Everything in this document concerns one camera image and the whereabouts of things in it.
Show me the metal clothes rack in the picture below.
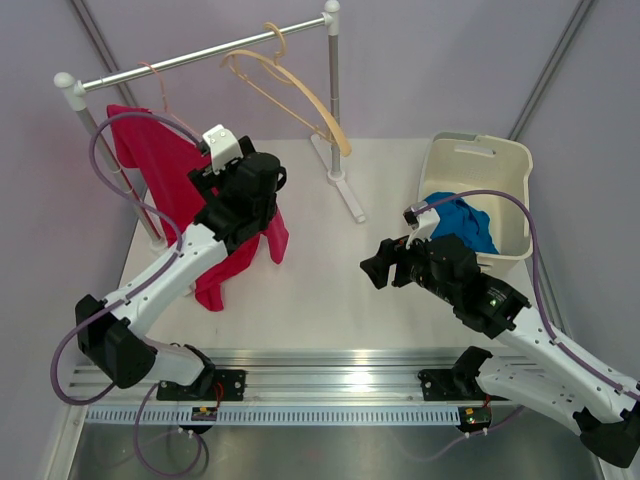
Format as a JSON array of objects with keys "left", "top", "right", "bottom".
[{"left": 54, "top": 1, "right": 366, "bottom": 224}]

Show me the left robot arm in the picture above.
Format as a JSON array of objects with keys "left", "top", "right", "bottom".
[{"left": 75, "top": 137, "right": 287, "bottom": 399}]

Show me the blue t shirt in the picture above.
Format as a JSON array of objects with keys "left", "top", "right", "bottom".
[{"left": 431, "top": 198, "right": 499, "bottom": 254}]

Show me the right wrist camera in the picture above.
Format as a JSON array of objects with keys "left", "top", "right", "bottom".
[{"left": 403, "top": 201, "right": 440, "bottom": 248}]

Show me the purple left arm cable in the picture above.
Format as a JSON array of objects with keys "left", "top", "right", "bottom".
[{"left": 51, "top": 110, "right": 209, "bottom": 479}]

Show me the cream laundry basket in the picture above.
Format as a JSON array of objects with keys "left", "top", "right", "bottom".
[{"left": 417, "top": 131, "right": 536, "bottom": 276}]

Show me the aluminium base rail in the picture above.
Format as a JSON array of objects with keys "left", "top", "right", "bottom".
[{"left": 67, "top": 348, "right": 551, "bottom": 401}]

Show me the pink t shirt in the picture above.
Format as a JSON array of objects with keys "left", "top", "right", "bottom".
[{"left": 105, "top": 103, "right": 291, "bottom": 314}]

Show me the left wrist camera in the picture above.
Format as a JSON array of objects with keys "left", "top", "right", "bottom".
[{"left": 202, "top": 124, "right": 242, "bottom": 174}]

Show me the pink wire hanger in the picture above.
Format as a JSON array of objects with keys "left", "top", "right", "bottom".
[{"left": 138, "top": 62, "right": 201, "bottom": 138}]

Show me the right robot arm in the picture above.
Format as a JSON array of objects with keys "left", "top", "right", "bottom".
[{"left": 360, "top": 235, "right": 639, "bottom": 468}]

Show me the white slotted cable duct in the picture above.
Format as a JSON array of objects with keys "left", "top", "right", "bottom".
[{"left": 85, "top": 405, "right": 461, "bottom": 427}]

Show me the beige plastic hanger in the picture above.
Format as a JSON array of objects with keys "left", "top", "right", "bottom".
[{"left": 220, "top": 22, "right": 352, "bottom": 158}]

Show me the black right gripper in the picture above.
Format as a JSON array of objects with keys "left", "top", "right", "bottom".
[{"left": 360, "top": 225, "right": 459, "bottom": 305}]

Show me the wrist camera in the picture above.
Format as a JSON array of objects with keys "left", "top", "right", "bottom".
[
  {"left": 202, "top": 124, "right": 242, "bottom": 174},
  {"left": 403, "top": 201, "right": 440, "bottom": 248}
]

